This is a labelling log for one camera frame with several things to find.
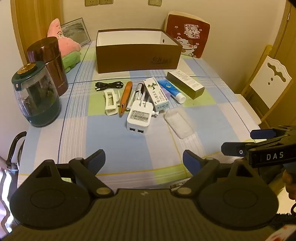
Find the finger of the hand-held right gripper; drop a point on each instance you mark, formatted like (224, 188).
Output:
(229, 148)
(262, 133)

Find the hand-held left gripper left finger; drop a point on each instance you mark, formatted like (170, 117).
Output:
(97, 160)

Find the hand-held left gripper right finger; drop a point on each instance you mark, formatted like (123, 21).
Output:
(190, 160)

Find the clear plastic case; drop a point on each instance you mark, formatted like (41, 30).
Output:
(178, 123)

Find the white power adapter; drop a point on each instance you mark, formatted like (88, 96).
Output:
(138, 115)

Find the purple box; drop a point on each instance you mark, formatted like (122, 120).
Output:
(165, 94)

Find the blue hand cream tube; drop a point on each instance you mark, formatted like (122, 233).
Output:
(170, 89)

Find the white and green medicine box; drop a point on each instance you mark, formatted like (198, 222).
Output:
(155, 92)

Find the olive green carton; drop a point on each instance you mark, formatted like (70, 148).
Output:
(187, 83)

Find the small dark red bottle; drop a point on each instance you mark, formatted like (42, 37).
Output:
(139, 89)

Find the brown cardboard box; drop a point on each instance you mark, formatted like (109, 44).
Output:
(138, 58)

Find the person's right hand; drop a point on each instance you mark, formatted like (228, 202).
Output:
(290, 184)

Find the checked tablecloth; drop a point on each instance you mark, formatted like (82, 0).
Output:
(81, 139)

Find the white and wood chair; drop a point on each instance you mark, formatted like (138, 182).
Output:
(270, 88)

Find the glass jar with green lid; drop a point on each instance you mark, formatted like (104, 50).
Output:
(37, 97)

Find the wooden door with hinge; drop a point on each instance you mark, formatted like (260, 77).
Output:
(285, 34)

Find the dark red thermos flask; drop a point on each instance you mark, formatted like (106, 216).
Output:
(53, 62)

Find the pink starfish plush toy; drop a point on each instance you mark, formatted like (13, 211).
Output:
(67, 44)

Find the red cat print cushion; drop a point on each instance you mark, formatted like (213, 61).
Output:
(185, 25)

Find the framed landscape picture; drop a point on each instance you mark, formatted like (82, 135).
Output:
(76, 30)

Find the wooden door frame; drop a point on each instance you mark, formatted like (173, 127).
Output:
(32, 20)

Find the beige wall socket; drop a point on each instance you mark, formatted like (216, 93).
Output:
(154, 2)
(91, 2)
(106, 1)

